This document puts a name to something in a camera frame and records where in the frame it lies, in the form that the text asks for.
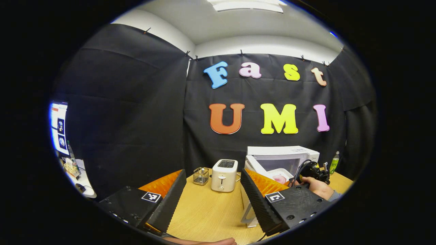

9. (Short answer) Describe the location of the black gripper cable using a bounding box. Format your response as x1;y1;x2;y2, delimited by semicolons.
289;159;312;187

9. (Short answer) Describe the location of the wire mesh utensil basket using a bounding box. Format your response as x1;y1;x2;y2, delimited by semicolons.
193;167;209;185

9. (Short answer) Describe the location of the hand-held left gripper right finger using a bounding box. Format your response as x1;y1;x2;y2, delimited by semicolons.
240;168;332;237

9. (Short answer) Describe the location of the black backdrop cloth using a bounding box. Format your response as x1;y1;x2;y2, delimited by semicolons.
51;24;377;201

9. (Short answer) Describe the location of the green drink bottle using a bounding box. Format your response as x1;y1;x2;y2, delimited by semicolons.
329;151;340;175

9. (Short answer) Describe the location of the long ceiling light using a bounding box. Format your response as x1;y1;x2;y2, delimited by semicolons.
207;0;285;13

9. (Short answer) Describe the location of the white square plate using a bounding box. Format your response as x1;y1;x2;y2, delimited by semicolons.
269;168;294;184

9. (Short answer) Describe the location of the computer monitor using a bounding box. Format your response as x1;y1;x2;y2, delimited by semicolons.
49;101;69;157

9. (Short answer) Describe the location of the white microwave oven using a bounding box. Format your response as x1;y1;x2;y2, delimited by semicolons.
240;146;320;228

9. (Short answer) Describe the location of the white side desk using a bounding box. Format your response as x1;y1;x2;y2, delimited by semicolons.
61;158;97;199

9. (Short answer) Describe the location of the white toaster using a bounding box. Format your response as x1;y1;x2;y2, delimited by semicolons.
211;159;238;193

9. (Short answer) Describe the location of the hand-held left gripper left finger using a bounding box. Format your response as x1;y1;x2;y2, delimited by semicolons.
98;169;187;236

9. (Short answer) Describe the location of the clear drink bottle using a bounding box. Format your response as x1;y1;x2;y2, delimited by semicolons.
67;141;79;170

